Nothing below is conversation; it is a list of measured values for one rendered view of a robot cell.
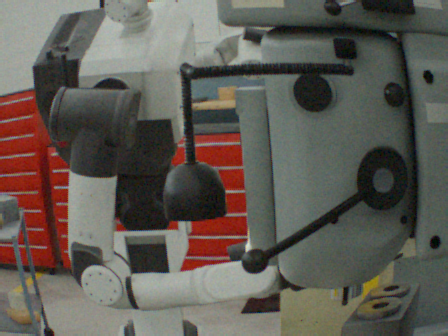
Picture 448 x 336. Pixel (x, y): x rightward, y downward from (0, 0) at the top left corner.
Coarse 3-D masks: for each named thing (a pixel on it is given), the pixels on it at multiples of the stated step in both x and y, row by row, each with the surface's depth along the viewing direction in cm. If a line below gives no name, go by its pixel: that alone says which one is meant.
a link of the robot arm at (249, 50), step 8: (248, 32) 186; (256, 32) 186; (264, 32) 186; (240, 40) 192; (248, 40) 187; (256, 40) 187; (240, 48) 190; (248, 48) 188; (256, 48) 187; (240, 56) 188; (248, 56) 186; (256, 56) 186
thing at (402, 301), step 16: (384, 288) 148; (400, 288) 145; (416, 288) 147; (368, 304) 140; (384, 304) 139; (400, 304) 136; (416, 304) 148; (352, 320) 136; (368, 320) 134; (384, 320) 132; (400, 320) 130
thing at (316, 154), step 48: (288, 48) 98; (384, 48) 96; (288, 96) 99; (336, 96) 98; (288, 144) 101; (336, 144) 99; (384, 144) 98; (288, 192) 102; (336, 192) 100; (336, 240) 101; (384, 240) 100
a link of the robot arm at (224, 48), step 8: (232, 32) 194; (240, 32) 193; (216, 40) 194; (224, 40) 193; (232, 40) 194; (208, 48) 193; (216, 48) 193; (224, 48) 195; (232, 48) 196; (208, 56) 191; (216, 56) 193; (224, 56) 196; (232, 56) 197; (208, 64) 192; (216, 64) 191
